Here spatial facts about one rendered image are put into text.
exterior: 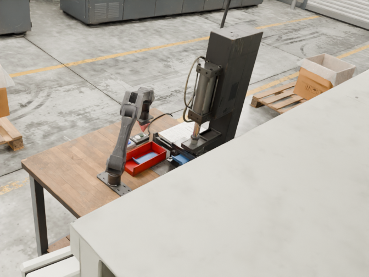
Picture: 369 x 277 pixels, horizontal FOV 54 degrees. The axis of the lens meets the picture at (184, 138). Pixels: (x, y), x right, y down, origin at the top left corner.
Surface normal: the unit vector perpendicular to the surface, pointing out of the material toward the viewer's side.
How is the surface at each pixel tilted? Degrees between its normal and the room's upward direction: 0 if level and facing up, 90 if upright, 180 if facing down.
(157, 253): 0
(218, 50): 90
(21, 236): 0
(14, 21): 90
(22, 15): 90
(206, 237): 0
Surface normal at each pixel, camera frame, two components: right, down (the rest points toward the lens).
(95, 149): 0.15, -0.83
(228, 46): -0.65, 0.33
